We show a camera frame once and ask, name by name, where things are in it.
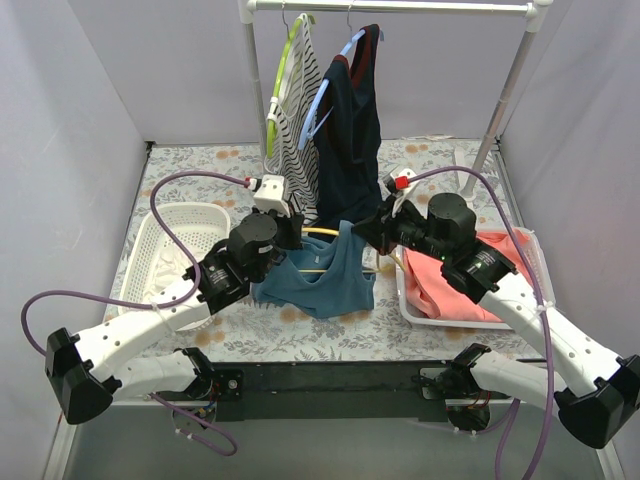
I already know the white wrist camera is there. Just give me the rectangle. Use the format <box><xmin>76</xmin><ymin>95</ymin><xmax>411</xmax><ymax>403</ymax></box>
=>
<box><xmin>245</xmin><ymin>174</ymin><xmax>292</xmax><ymax>218</ymax></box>
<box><xmin>383</xmin><ymin>166</ymin><xmax>418</xmax><ymax>217</ymax></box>

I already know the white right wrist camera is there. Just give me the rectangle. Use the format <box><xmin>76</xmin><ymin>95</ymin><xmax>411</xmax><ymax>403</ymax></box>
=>
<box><xmin>383</xmin><ymin>166</ymin><xmax>418</xmax><ymax>217</ymax></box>

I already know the green hanger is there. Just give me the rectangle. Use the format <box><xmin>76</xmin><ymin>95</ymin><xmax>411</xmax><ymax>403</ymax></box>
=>
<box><xmin>266</xmin><ymin>12</ymin><xmax>320</xmax><ymax>158</ymax></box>

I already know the yellow hanger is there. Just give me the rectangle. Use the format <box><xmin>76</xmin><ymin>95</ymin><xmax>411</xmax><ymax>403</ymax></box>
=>
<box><xmin>289</xmin><ymin>224</ymin><xmax>383</xmax><ymax>283</ymax></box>

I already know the floral table mat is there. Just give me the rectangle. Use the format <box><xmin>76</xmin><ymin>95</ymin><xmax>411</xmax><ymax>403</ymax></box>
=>
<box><xmin>110</xmin><ymin>139</ymin><xmax>539</xmax><ymax>363</ymax></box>

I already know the pink cloth in basket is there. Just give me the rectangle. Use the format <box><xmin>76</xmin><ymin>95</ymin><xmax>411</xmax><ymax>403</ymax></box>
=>
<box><xmin>404</xmin><ymin>230</ymin><xmax>532</xmax><ymax>323</ymax></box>

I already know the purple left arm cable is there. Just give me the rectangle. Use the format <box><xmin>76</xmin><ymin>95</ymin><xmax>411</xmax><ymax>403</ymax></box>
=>
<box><xmin>20</xmin><ymin>170</ymin><xmax>239</xmax><ymax>457</ymax></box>

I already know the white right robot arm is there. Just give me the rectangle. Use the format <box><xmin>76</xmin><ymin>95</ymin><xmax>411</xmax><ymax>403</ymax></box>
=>
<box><xmin>353</xmin><ymin>193</ymin><xmax>639</xmax><ymax>449</ymax></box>

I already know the light blue hanger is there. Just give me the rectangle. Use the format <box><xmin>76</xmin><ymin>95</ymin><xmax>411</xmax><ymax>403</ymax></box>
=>
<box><xmin>297</xmin><ymin>24</ymin><xmax>380</xmax><ymax>153</ymax></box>

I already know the white perforated laundry basket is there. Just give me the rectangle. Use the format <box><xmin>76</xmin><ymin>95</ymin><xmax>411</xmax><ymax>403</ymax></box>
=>
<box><xmin>120</xmin><ymin>202</ymin><xmax>231</xmax><ymax>303</ymax></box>

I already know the black base bar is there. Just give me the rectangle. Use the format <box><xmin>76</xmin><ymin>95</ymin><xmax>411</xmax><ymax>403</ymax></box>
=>
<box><xmin>154</xmin><ymin>358</ymin><xmax>501</xmax><ymax>424</ymax></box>

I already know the white clothes rack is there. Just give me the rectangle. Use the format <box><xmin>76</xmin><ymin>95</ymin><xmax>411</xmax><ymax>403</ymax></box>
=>
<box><xmin>237</xmin><ymin>1</ymin><xmax>552</xmax><ymax>172</ymax></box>

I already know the striped black white top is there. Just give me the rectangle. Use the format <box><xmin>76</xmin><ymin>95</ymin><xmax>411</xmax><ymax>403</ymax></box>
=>
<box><xmin>263</xmin><ymin>19</ymin><xmax>324</xmax><ymax>229</ymax></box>

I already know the white mesh basket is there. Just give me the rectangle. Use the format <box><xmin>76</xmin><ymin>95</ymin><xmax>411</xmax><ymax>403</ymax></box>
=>
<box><xmin>396</xmin><ymin>227</ymin><xmax>555</xmax><ymax>330</ymax></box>

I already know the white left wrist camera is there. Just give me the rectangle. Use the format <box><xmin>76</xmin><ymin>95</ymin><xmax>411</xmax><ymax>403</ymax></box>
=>
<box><xmin>245</xmin><ymin>174</ymin><xmax>292</xmax><ymax>218</ymax></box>

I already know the white cloth in basket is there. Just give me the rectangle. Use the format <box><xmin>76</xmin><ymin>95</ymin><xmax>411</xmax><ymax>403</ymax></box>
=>
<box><xmin>142</xmin><ymin>244</ymin><xmax>192</xmax><ymax>303</ymax></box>

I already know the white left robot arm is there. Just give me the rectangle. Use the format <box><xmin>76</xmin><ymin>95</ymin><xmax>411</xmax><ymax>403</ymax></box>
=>
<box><xmin>45</xmin><ymin>210</ymin><xmax>304</xmax><ymax>425</ymax></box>

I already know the blue tank top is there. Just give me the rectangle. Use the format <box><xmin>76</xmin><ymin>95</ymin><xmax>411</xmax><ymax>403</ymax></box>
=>
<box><xmin>252</xmin><ymin>220</ymin><xmax>376</xmax><ymax>319</ymax></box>

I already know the dark navy top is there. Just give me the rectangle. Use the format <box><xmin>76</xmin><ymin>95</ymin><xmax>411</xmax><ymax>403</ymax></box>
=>
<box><xmin>314</xmin><ymin>24</ymin><xmax>382</xmax><ymax>229</ymax></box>

